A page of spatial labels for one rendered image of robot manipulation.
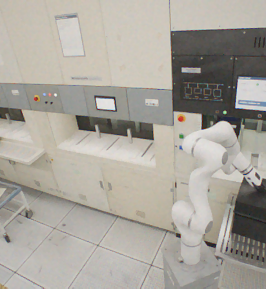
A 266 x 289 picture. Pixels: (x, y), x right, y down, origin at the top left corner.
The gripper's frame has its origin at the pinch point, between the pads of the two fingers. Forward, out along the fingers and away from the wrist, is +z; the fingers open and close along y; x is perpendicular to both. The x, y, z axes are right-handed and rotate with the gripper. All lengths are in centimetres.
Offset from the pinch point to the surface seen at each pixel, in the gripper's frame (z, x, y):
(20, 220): -95, 249, -41
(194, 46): -93, -17, 24
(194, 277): 6, 39, -54
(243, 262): 21.9, 23.3, -33.0
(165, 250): -10, 55, -45
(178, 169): -32, 62, 24
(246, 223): 10.5, 16.5, -13.7
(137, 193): -34, 118, 19
